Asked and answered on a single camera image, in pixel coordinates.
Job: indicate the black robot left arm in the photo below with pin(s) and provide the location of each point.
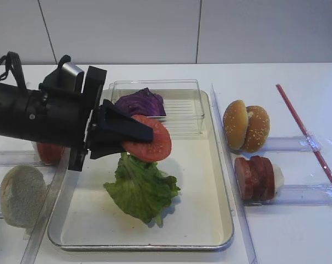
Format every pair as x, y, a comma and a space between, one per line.
13, 103

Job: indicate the meat patty slice inner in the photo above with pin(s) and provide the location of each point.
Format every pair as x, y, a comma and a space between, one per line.
269, 190

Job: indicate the long clear rail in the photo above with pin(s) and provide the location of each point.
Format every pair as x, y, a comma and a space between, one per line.
240, 211
38, 231

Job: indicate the purple cabbage wedge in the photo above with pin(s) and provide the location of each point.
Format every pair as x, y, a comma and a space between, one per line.
142, 102

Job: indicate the clear rail under patties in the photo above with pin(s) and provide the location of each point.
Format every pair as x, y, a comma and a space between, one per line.
299, 195

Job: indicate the long clear rail right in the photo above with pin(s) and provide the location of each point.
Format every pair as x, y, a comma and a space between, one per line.
240, 211

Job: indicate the clear rail under tomatoes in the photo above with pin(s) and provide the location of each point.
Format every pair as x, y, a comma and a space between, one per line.
13, 158

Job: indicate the red plastic strip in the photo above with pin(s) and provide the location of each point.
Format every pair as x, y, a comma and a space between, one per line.
311, 142

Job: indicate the green lettuce leaf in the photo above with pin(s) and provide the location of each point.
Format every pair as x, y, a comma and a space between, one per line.
141, 190

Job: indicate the clear plastic container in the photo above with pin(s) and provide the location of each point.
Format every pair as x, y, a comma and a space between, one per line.
182, 102

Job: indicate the clear rail under bun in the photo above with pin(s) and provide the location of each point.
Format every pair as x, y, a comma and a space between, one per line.
291, 144

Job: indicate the metal baking tray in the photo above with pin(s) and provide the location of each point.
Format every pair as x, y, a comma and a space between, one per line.
86, 219

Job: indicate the meat patty slice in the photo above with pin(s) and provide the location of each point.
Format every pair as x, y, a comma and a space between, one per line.
258, 174
244, 178
269, 190

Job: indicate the meat patty slice outer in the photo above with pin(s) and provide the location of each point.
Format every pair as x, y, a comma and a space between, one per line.
244, 178

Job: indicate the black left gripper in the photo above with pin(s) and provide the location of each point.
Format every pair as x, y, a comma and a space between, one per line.
60, 117

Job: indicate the sesame bun half back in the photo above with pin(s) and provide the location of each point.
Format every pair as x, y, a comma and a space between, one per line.
235, 122

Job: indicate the red tomato slice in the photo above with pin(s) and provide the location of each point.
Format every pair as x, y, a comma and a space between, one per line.
157, 150

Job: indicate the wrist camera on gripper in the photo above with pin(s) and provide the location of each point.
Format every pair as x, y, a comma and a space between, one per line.
70, 76

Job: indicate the meat patty slice middle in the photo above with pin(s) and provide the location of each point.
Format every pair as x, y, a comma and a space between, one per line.
258, 174

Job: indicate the white bread slice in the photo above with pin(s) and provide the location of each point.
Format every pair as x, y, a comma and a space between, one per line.
22, 193

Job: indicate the sesame bun half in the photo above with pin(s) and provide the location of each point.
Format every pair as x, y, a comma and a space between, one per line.
235, 122
258, 129

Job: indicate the sesame bun half front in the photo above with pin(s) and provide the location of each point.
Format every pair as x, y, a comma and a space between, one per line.
258, 129

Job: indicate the stacked tomato slices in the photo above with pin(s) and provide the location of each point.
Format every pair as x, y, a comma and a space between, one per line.
50, 153

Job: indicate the long clear rail left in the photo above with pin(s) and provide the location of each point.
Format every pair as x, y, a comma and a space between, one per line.
38, 231

